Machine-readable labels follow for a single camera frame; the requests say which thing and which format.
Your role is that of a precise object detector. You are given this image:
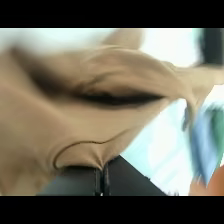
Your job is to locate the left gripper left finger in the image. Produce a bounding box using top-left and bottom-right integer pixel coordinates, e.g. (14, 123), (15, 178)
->
(37, 165), (103, 197)

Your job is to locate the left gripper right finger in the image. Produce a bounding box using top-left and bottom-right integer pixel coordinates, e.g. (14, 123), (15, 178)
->
(101, 155), (167, 197)

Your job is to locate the blue garment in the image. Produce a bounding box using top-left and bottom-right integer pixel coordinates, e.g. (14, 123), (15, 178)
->
(188, 107), (218, 186)

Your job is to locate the orange garment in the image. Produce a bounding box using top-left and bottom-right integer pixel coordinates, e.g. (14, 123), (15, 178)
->
(188, 165), (224, 197)

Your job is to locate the tan shirt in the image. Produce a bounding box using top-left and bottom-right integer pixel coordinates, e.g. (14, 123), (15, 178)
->
(0, 28), (224, 197)

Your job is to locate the green garment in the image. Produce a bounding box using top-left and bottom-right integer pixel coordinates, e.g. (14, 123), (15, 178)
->
(205, 103), (224, 168)

